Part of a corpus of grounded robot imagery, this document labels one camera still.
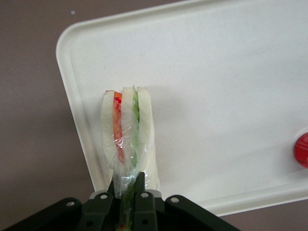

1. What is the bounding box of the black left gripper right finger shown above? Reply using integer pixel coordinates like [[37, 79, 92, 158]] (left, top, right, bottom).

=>
[[131, 172, 241, 231]]

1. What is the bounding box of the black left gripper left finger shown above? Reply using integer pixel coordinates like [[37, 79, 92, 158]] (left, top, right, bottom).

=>
[[8, 180, 121, 231]]

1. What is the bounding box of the plastic-wrapped sandwich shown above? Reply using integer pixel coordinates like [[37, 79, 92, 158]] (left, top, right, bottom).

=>
[[100, 85, 161, 231]]

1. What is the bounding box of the cream white plastic tray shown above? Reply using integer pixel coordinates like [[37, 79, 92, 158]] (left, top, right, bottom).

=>
[[56, 0, 308, 217]]

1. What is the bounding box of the round red object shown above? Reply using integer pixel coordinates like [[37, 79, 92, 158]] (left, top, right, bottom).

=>
[[293, 132, 308, 168]]

